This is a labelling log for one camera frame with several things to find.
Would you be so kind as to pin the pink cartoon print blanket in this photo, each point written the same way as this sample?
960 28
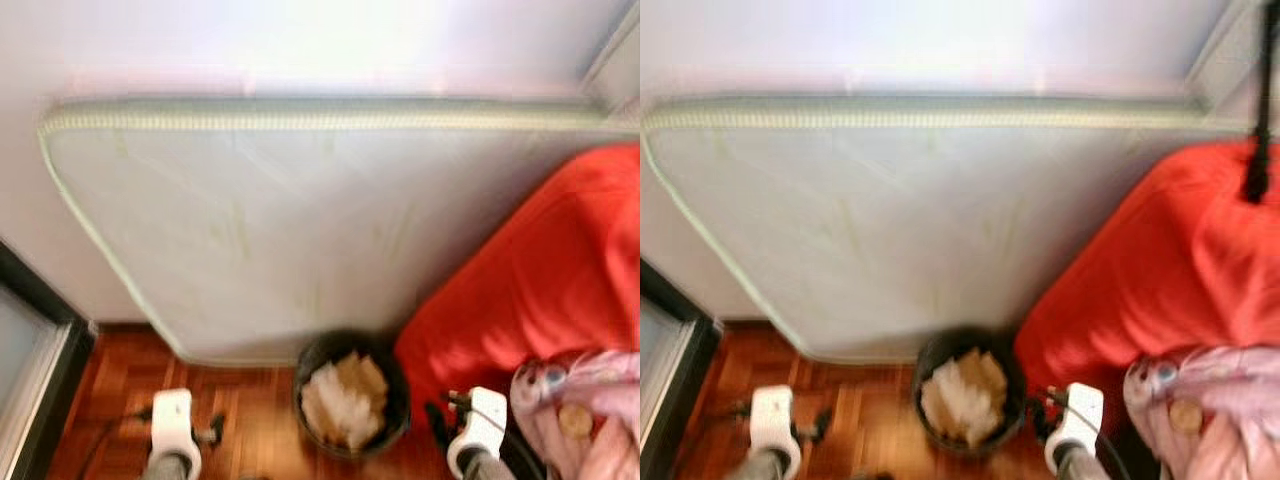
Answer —
1220 420
600 420

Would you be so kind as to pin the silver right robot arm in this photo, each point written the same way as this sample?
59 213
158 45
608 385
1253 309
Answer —
1085 465
488 468

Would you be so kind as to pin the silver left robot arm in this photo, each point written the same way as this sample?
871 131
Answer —
770 467
172 468

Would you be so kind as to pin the brown cardboard piece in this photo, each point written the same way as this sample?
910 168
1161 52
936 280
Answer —
985 372
365 375

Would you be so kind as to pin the white crumpled tissue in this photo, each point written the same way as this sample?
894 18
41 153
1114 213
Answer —
955 405
335 410

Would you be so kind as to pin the black waste bin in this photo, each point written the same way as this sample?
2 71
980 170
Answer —
935 350
320 350

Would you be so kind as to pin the black framed glass door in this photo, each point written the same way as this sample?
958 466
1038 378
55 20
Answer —
40 400
675 400

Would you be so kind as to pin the large red cushion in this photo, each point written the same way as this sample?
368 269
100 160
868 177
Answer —
1180 270
540 270

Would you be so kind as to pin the white quilted mattress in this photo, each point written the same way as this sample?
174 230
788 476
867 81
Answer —
300 220
900 220

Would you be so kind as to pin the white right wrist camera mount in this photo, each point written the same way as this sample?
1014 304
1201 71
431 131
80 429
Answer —
485 420
1080 415

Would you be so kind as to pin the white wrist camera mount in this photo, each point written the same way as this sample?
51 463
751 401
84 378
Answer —
772 420
1080 415
485 420
172 420

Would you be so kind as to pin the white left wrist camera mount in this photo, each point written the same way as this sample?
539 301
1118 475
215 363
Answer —
172 420
772 420

